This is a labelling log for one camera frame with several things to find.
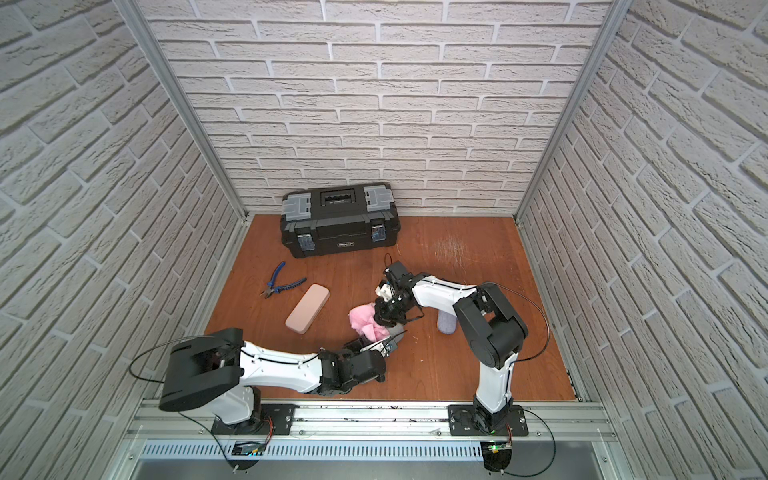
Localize pink microfibre cloth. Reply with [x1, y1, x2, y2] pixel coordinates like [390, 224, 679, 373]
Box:
[348, 303, 390, 342]

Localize pink eyeglass case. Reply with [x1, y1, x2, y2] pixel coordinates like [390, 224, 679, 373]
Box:
[285, 284, 330, 335]

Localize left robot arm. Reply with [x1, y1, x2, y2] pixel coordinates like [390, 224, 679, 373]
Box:
[159, 328, 399, 425]

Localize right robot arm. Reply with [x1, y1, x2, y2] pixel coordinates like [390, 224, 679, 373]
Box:
[374, 262, 528, 433]

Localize black plastic toolbox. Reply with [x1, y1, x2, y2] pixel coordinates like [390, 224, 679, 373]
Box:
[280, 182, 401, 258]

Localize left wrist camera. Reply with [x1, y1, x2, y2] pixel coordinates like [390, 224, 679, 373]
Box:
[360, 332, 403, 357]

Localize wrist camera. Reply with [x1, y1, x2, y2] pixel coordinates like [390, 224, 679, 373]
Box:
[376, 261, 414, 302]
[360, 332, 403, 357]

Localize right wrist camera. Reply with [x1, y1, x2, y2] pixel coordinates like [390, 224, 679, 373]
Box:
[376, 261, 414, 302]

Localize aluminium mounting rail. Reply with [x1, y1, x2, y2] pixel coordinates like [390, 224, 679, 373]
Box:
[125, 399, 618, 442]

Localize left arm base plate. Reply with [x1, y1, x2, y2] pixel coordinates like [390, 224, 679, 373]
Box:
[211, 403, 297, 436]

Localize blue handled pliers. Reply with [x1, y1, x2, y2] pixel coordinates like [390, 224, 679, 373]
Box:
[260, 260, 308, 299]

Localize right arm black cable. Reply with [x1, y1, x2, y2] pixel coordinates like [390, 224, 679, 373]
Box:
[497, 284, 551, 364]

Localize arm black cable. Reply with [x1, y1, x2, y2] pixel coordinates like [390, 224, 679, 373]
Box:
[497, 284, 551, 364]
[128, 340, 181, 385]

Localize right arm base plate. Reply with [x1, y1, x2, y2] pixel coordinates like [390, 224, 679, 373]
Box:
[447, 404, 529, 437]

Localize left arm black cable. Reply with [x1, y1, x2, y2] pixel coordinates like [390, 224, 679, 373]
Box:
[128, 340, 181, 385]

